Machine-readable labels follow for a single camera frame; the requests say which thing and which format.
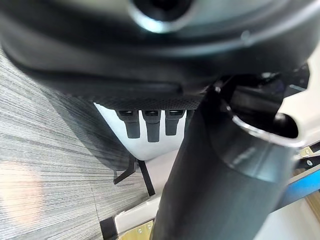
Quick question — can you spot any light wooden board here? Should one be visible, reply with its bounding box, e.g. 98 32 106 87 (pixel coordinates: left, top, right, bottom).
119 219 158 240
297 145 320 164

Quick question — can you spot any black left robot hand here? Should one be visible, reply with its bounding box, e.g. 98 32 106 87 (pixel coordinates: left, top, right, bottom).
0 0 320 240

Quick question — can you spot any blue bar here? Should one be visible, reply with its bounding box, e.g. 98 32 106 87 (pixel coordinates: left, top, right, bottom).
271 174 320 214

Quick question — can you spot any white panel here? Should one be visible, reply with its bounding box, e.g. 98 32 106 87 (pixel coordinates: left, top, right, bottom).
112 196 162 224

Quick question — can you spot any white plastic shell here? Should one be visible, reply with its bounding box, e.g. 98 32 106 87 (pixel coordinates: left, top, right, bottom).
274 34 320 151

